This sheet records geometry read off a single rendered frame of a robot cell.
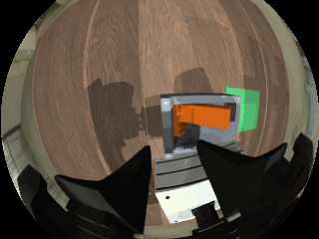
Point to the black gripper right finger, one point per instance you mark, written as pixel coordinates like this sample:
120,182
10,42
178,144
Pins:
234,176

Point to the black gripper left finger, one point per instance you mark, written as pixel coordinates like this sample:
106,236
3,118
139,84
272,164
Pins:
124,193

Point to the orange l-shaped part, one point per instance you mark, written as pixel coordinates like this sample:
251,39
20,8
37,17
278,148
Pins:
206,114

